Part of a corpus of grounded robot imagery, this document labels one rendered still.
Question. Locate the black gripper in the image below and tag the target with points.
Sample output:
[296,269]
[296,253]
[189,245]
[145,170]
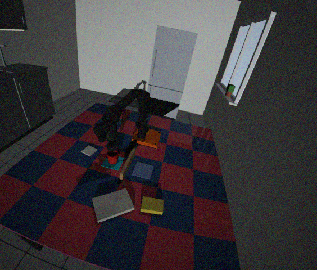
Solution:
[113,145]

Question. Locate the yellow flat box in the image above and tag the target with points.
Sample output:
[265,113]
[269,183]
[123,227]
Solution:
[152,205]

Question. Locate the red cup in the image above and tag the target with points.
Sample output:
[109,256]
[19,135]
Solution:
[112,157]

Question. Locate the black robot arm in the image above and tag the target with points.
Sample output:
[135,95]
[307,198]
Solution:
[113,112]

